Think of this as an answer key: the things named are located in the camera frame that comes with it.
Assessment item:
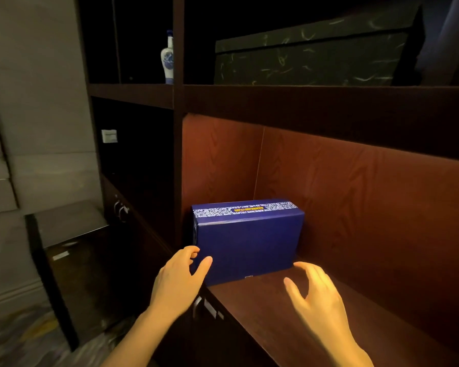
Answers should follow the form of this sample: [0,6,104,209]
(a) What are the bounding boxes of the person's left hand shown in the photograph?
[148,245,213,322]

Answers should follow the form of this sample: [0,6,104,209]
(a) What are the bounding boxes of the person's right hand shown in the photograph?
[283,261,362,354]

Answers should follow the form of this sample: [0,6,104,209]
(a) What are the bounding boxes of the blue patterned box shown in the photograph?
[191,198,305,286]

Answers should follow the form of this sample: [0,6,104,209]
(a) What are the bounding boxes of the dark green marbled box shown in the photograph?
[214,5,423,87]

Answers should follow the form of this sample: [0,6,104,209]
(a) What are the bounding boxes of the black glossy side cabinet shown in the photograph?
[25,200,112,350]

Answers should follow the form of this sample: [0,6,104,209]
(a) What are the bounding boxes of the dark wooden cabinet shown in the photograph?
[74,0,459,367]

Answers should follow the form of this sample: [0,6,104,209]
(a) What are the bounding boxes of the blue and white porcelain vase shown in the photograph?
[160,29,174,85]

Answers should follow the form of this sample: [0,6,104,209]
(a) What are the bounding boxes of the large dark glossy jar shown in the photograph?
[415,0,459,87]

